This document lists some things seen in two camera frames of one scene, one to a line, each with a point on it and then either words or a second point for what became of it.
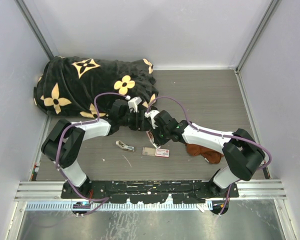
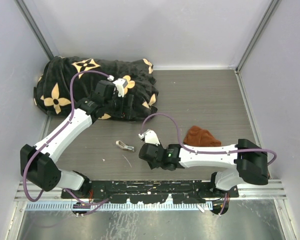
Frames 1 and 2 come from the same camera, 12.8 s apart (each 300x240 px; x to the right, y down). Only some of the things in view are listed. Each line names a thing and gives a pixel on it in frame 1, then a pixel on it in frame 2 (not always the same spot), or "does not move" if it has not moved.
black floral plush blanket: [84, 87] does not move
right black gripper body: [161, 135] to [154, 165]
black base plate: [146, 191] does not move
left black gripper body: [131, 119] to [111, 106]
